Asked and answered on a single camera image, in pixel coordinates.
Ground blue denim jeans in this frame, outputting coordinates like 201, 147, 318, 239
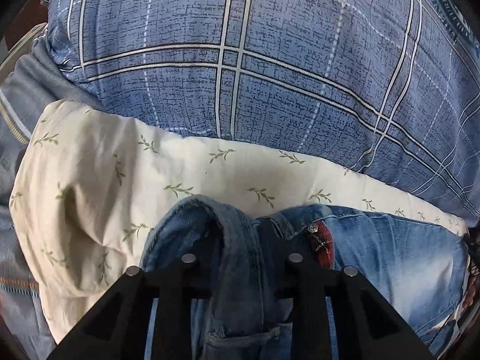
141, 195, 467, 359

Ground cream leaf-print quilt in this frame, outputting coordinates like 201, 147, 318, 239
10, 101, 467, 341

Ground blue plaid pillow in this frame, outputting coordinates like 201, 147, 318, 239
43, 0, 479, 225

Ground grey-blue patterned bedsheet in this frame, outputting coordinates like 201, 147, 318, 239
1, 24, 103, 359

